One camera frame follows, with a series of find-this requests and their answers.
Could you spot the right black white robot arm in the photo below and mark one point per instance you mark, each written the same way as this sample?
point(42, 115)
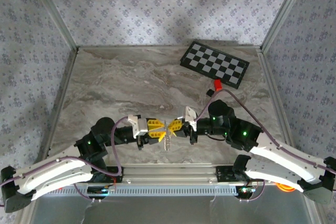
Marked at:
point(283, 161)

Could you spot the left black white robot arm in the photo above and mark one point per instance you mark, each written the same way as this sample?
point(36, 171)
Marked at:
point(52, 174)

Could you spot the small black toy block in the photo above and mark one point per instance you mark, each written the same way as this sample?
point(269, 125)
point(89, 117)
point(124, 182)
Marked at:
point(209, 93)

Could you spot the red toy block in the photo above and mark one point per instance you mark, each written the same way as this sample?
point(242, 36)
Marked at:
point(218, 84)

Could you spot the black grey chessboard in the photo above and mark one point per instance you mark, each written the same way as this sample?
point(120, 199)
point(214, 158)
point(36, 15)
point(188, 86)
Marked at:
point(215, 62)

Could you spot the grey metal tray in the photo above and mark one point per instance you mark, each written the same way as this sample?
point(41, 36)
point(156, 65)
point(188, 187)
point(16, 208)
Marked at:
point(168, 211)

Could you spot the orange curved plastic piece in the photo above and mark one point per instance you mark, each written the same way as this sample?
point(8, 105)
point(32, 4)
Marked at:
point(284, 187)

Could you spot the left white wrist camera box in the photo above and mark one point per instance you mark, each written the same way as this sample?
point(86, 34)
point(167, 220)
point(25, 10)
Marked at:
point(139, 127)

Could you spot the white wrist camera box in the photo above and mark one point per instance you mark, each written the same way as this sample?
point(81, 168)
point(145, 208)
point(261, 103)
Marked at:
point(189, 115)
point(139, 127)

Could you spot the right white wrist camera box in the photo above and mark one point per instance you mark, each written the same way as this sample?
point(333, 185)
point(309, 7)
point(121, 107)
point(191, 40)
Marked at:
point(189, 115)

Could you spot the long aluminium mounting rail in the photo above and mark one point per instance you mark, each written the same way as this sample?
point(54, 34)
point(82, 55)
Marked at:
point(168, 172)

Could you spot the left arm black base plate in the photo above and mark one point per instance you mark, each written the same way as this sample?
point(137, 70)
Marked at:
point(118, 175)

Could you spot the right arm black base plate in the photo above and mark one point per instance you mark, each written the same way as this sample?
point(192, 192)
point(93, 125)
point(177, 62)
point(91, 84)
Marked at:
point(223, 174)

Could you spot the aluminium table edge rail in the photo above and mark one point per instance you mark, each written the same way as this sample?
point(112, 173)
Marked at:
point(131, 47)
point(270, 77)
point(66, 77)

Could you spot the aluminium frame post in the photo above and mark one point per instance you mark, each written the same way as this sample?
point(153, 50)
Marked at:
point(285, 11)

